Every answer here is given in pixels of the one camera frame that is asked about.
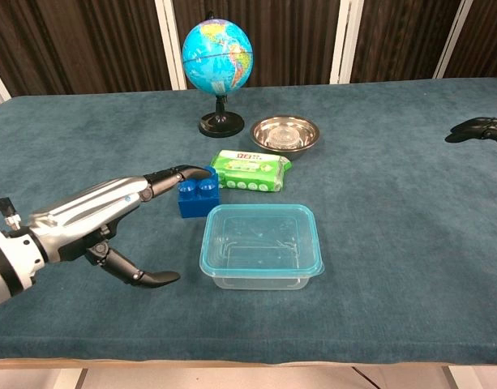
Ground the wooden table frame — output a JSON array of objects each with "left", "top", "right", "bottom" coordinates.
[{"left": 0, "top": 356, "right": 497, "bottom": 389}]

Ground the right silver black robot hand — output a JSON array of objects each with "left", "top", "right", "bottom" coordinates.
[{"left": 445, "top": 116, "right": 497, "bottom": 146}]

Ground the blue toy building block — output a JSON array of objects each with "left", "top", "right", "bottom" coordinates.
[{"left": 177, "top": 165, "right": 221, "bottom": 219}]

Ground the glass bowl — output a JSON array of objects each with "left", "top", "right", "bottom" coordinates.
[{"left": 249, "top": 116, "right": 321, "bottom": 160}]

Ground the teal plastic lid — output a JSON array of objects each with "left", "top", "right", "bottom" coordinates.
[{"left": 199, "top": 203, "right": 326, "bottom": 280}]

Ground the green wet wipes pack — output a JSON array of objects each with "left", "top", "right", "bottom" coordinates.
[{"left": 212, "top": 149, "right": 293, "bottom": 194}]

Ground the blue globe on black stand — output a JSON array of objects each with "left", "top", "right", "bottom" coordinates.
[{"left": 182, "top": 11, "right": 254, "bottom": 139}]

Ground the clear plastic container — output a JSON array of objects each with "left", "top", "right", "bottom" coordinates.
[{"left": 203, "top": 210, "right": 320, "bottom": 291}]

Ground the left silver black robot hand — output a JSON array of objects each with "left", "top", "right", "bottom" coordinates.
[{"left": 28, "top": 164, "right": 213, "bottom": 289}]

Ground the clear glass dish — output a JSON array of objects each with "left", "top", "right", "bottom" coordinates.
[{"left": 266, "top": 126, "right": 304, "bottom": 149}]

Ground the teal table cloth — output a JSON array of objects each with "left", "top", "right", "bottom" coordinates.
[{"left": 0, "top": 77, "right": 497, "bottom": 362}]

